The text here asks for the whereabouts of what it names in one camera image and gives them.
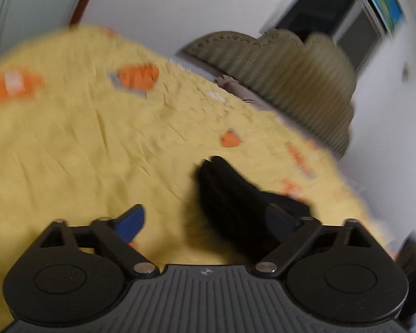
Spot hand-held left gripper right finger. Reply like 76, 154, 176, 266
251, 204, 372, 279

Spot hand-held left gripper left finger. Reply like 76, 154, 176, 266
38, 204, 160, 279

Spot black pants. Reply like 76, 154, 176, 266
193, 155, 313, 268

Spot yellow carrot printed blanket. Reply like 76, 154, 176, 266
0, 24, 397, 333

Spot olive padded headboard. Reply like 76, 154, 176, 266
179, 31, 356, 158

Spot patterned grey pillow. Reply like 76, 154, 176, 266
214, 74, 266, 105

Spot dark window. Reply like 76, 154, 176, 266
275, 0, 384, 74

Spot colourful wall poster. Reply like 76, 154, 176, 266
353, 0, 405, 34

